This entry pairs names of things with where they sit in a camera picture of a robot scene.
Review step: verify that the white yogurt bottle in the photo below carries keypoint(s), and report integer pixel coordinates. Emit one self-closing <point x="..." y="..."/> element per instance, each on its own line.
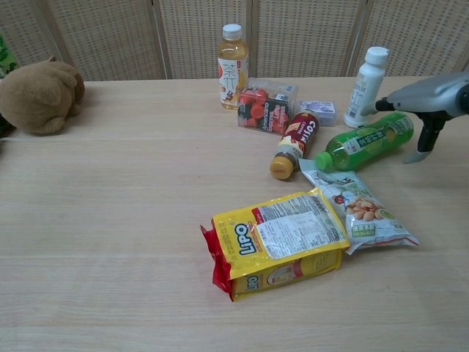
<point x="362" y="95"/>

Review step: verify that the woven wooden folding screen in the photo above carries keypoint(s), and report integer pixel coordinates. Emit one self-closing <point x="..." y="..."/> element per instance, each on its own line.
<point x="300" y="36"/>

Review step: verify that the brown plush toy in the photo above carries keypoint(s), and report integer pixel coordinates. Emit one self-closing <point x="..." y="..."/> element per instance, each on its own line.
<point x="40" y="97"/>

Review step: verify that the nut snack bag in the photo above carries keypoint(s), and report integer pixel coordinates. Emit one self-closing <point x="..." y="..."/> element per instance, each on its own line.
<point x="366" y="212"/>

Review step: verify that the orange tea bottle white cap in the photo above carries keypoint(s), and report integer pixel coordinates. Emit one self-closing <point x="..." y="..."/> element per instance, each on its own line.
<point x="232" y="73"/>

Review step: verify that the green soda bottle leaf label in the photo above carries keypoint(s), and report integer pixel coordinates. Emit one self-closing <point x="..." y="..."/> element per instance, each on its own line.
<point x="6" y="58"/>

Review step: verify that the small purple box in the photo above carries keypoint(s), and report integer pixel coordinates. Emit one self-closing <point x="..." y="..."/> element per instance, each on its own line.
<point x="322" y="111"/>

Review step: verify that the yellow Lipo biscuit pack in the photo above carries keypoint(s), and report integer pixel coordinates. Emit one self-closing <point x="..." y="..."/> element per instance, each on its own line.
<point x="282" y="242"/>

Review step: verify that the clear coffee capsule box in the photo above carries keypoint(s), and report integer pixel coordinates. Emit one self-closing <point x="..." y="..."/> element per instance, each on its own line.
<point x="265" y="106"/>

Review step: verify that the green plastic drink bottle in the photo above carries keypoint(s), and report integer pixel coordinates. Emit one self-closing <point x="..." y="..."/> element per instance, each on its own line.
<point x="366" y="143"/>

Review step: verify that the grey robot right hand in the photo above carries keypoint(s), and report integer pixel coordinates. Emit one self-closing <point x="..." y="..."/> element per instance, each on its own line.
<point x="428" y="93"/>

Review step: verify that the Costa coffee bottle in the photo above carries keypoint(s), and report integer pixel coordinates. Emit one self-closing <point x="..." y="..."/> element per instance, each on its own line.
<point x="297" y="143"/>

